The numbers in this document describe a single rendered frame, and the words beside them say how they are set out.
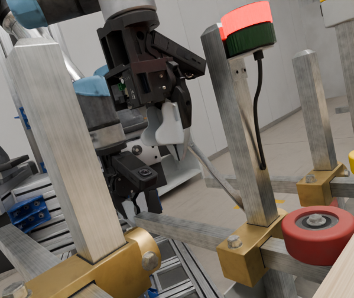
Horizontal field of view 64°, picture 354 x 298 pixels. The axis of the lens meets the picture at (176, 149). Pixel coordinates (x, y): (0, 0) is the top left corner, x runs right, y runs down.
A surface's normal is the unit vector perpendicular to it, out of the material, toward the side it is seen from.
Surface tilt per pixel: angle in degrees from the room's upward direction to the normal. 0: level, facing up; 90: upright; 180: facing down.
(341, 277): 0
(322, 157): 90
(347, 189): 90
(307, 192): 90
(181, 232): 90
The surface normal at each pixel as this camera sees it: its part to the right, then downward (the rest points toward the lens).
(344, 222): -0.27, -0.95
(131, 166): 0.11, -0.86
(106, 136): 0.18, 0.12
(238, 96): 0.65, -0.05
